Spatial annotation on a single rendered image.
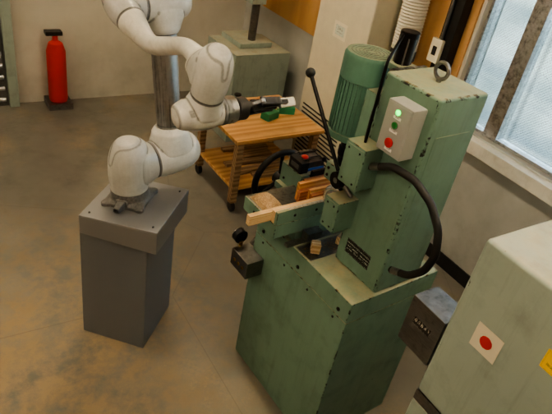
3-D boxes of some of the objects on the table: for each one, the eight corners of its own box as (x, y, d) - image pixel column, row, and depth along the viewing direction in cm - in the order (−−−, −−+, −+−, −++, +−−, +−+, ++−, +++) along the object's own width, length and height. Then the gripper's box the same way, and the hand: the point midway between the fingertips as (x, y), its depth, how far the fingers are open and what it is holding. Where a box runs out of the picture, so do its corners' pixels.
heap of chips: (267, 192, 215) (269, 186, 214) (286, 209, 207) (287, 204, 206) (249, 196, 210) (250, 190, 209) (267, 214, 202) (268, 208, 201)
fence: (391, 192, 231) (394, 181, 228) (393, 194, 230) (397, 182, 227) (273, 223, 198) (275, 211, 195) (275, 226, 197) (278, 213, 194)
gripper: (228, 126, 183) (287, 117, 195) (246, 113, 172) (307, 105, 184) (223, 104, 183) (281, 98, 196) (240, 90, 172) (301, 84, 185)
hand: (286, 102), depth 188 cm, fingers closed
